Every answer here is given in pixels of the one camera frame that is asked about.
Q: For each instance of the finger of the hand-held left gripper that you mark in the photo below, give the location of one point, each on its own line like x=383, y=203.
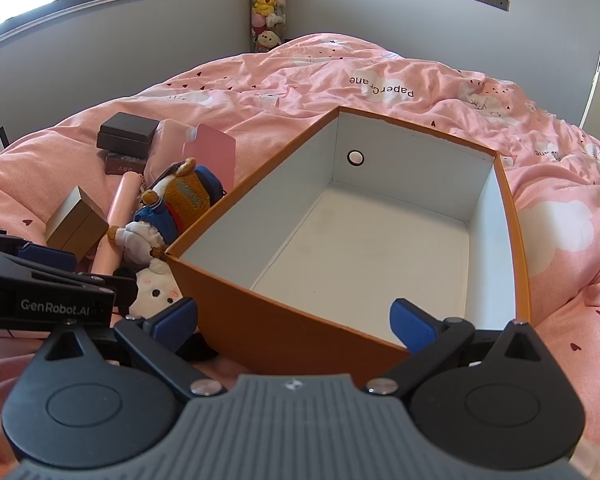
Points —
x=125, y=294
x=45, y=256

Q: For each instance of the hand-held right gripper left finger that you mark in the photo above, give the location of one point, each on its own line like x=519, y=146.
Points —
x=172, y=322

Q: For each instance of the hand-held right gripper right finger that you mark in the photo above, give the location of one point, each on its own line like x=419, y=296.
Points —
x=410, y=330

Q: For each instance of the white plush toy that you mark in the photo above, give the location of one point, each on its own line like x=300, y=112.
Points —
x=155, y=292

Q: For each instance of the gold box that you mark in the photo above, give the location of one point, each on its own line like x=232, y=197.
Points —
x=75, y=220

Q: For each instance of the orange cardboard box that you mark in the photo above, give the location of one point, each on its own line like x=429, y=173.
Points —
x=260, y=330

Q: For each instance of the pink pouch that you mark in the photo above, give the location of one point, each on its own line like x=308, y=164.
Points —
x=212, y=152

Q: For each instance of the pink tube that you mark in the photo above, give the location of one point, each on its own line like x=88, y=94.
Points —
x=120, y=200

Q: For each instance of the small black box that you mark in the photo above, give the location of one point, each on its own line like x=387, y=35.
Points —
x=127, y=132

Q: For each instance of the pink printed blanket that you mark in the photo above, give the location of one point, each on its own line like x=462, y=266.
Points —
x=380, y=75

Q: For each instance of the clear column of plush toys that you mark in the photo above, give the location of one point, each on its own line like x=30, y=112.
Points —
x=267, y=5

